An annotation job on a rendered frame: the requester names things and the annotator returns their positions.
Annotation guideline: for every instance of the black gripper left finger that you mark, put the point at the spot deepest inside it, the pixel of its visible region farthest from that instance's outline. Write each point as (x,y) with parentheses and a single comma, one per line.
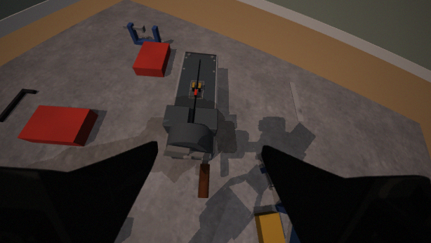
(87,205)

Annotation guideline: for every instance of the dark blue c-clamp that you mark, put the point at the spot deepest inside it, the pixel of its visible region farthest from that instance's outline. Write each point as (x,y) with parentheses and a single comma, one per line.
(139,41)
(279,207)

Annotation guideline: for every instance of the black l-shaped bar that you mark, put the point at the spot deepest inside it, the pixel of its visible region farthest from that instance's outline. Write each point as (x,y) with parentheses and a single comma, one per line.
(14,102)

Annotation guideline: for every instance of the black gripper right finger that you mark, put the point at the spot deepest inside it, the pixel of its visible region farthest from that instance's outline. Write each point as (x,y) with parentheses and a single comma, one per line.
(324,207)

